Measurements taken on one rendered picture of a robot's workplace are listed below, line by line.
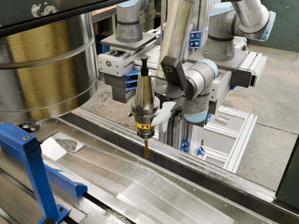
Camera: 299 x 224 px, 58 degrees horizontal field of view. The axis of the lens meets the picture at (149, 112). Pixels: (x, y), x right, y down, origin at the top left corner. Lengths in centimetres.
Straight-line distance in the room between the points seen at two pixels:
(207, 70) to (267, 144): 201
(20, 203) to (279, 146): 228
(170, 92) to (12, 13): 51
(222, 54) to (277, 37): 380
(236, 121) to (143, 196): 161
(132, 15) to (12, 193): 95
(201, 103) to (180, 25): 25
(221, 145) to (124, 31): 126
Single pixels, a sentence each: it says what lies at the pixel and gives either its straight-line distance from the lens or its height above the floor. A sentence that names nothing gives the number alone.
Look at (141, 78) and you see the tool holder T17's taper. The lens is 55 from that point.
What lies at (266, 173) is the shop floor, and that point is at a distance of 246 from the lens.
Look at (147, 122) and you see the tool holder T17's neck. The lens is 59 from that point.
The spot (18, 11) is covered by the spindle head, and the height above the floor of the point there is 161.
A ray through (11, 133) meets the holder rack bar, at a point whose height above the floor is 123.
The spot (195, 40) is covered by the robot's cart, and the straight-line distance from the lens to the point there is 150.
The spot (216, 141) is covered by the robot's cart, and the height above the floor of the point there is 21.
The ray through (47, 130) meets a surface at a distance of 76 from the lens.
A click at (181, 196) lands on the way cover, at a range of 120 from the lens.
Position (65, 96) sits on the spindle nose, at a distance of 32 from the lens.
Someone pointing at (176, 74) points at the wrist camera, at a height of 137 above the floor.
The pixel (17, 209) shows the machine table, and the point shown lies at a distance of 103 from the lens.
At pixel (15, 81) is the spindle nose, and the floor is 153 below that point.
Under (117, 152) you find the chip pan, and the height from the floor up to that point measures 67.
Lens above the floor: 165
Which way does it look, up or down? 34 degrees down
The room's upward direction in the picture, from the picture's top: straight up
